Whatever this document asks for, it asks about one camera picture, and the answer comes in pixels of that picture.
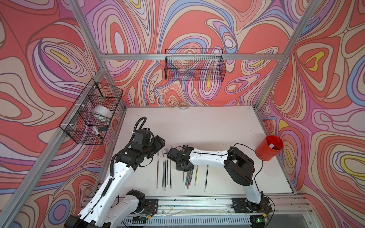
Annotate back wall wire basket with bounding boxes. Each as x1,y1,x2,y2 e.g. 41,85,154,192
164,47,227,82

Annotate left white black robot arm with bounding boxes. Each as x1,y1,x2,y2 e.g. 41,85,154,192
64,116,165,228

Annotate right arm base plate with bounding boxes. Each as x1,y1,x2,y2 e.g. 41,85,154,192
231,197,273,214

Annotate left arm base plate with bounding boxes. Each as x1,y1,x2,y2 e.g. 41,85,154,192
133,198,159,216

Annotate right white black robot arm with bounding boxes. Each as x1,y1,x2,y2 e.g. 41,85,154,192
166,145,275,214

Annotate wall wire basket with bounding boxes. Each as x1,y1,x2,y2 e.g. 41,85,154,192
164,47,227,82
60,79,124,145

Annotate white tape roll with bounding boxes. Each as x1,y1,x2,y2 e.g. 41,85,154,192
91,104,113,119

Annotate red plastic cup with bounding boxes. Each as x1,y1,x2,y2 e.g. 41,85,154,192
255,135,284,162

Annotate black pencil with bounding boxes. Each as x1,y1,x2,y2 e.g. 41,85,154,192
204,166,209,192

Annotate left wall wire basket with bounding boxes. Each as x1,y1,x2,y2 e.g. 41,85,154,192
60,79,124,145

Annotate green pencil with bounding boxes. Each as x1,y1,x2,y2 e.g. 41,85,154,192
162,160,164,191

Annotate bundle of coloured pencils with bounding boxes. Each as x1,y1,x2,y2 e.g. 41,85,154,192
184,170,194,190

